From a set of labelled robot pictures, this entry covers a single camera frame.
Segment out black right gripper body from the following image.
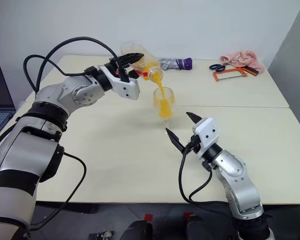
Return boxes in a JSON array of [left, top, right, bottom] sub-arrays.
[[185, 134, 203, 155]]

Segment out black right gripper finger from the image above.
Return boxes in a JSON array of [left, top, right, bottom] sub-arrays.
[[186, 111, 204, 125], [165, 127, 189, 154]]

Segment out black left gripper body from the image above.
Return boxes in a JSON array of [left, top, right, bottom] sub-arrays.
[[104, 56, 138, 81]]

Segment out clear orange juice bottle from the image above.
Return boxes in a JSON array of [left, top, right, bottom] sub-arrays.
[[119, 42, 164, 85]]

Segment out clear wine glass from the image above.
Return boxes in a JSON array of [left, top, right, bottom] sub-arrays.
[[152, 86, 176, 135]]

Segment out grey purple folded umbrella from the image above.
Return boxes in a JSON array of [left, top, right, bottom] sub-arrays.
[[158, 57, 193, 72]]

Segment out orange hacksaw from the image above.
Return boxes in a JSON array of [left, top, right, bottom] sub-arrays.
[[213, 66, 249, 83]]

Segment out black bar with red edge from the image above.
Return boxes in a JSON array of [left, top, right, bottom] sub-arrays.
[[244, 66, 261, 75]]

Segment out pink towel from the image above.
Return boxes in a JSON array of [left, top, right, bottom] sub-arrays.
[[219, 49, 266, 74]]

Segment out dark rounded shape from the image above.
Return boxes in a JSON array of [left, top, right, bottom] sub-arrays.
[[119, 219, 154, 240], [186, 214, 223, 240]]

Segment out dark grey laptop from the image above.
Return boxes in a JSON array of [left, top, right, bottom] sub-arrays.
[[0, 66, 17, 145]]

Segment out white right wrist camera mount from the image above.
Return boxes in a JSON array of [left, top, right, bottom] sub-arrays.
[[191, 117, 221, 160]]

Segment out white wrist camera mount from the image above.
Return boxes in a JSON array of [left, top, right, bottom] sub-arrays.
[[99, 65, 141, 101], [191, 117, 221, 160]]

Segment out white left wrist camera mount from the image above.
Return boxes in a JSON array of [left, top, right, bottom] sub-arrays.
[[99, 65, 141, 101]]

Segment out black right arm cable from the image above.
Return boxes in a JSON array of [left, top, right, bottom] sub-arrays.
[[178, 149, 231, 208]]

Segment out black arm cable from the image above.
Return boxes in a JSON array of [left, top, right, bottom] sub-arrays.
[[178, 149, 231, 208], [29, 149, 88, 231]]

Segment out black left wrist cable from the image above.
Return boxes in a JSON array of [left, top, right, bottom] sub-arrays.
[[23, 36, 130, 94]]

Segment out blue-handled scissors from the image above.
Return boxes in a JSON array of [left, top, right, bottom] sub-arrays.
[[209, 63, 227, 72]]

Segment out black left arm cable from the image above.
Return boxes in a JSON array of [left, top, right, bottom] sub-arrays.
[[29, 149, 88, 231]]

